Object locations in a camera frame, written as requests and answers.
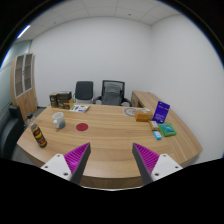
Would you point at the clear bottle with black cap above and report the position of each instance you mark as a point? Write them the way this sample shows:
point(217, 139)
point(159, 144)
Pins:
point(39, 135)

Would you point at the green flat box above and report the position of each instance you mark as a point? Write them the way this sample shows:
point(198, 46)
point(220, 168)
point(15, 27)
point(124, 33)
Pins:
point(167, 129)

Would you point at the grey mesh office chair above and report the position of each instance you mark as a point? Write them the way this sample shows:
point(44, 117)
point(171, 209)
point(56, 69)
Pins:
point(112, 93)

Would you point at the wooden shelf cabinet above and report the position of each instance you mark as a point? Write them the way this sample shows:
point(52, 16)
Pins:
point(29, 100)

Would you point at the small dark brown box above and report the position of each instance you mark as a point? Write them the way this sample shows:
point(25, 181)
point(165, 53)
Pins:
point(53, 99)

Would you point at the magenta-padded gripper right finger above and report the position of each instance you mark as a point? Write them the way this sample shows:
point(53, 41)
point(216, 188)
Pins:
point(146, 157)

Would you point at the black office chair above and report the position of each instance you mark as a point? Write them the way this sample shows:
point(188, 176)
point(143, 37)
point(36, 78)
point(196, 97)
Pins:
point(83, 90)

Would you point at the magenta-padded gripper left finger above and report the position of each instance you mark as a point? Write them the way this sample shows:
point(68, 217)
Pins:
point(77, 156)

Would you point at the white printed leaflet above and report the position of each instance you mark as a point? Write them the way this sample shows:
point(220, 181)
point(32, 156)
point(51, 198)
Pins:
point(79, 108)

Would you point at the large dark brown box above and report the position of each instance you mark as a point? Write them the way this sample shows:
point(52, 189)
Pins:
point(64, 95)

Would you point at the black leather armchair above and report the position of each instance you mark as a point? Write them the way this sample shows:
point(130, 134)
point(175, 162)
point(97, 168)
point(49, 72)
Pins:
point(10, 133)

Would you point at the purple standing sign card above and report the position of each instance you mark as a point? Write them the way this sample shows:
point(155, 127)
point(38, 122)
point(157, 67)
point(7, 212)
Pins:
point(161, 112)

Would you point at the small blue box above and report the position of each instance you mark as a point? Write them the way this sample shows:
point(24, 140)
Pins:
point(157, 135)

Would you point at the wooden side desk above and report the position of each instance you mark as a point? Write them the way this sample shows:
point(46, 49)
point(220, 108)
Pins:
point(144, 97)

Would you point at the white and grey mug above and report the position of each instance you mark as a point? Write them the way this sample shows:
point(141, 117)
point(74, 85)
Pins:
point(58, 120)

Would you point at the flat round red coaster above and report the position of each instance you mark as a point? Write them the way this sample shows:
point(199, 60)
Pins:
point(82, 127)

